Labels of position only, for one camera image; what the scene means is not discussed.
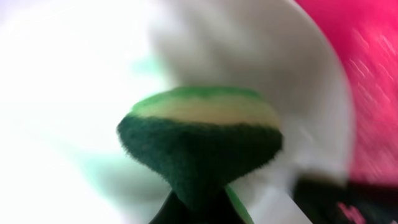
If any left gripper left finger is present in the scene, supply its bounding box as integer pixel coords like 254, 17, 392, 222
149, 191, 193, 224

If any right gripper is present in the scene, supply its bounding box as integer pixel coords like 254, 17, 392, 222
292, 179, 397, 224

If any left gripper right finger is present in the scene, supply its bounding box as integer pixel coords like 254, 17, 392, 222
201, 189, 246, 224

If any yellow green sponge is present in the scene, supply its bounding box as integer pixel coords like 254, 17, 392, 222
117, 86, 284, 223

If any white plate top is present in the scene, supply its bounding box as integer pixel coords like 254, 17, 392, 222
1, 1, 354, 223

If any red plastic tray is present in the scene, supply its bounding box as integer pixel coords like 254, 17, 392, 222
298, 0, 397, 223

